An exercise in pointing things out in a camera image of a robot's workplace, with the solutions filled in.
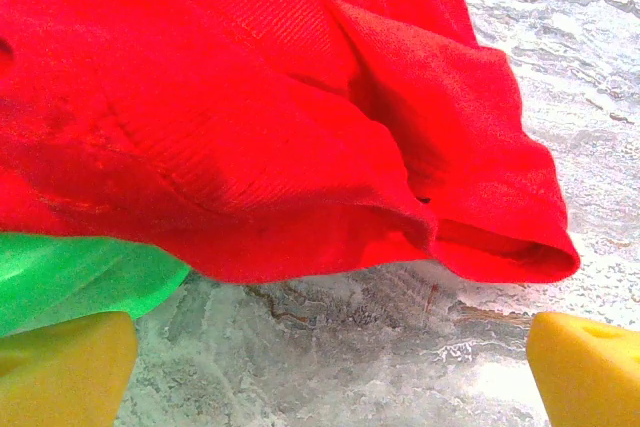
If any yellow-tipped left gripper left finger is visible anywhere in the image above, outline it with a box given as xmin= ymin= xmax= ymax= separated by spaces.
xmin=0 ymin=310 xmax=140 ymax=427

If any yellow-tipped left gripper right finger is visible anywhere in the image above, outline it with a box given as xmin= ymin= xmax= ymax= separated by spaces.
xmin=526 ymin=310 xmax=640 ymax=427

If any red t-shirt with bear print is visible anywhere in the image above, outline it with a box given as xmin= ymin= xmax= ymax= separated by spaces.
xmin=0 ymin=0 xmax=581 ymax=284

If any green plastic basket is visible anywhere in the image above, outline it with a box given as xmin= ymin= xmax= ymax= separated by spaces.
xmin=0 ymin=231 xmax=192 ymax=338

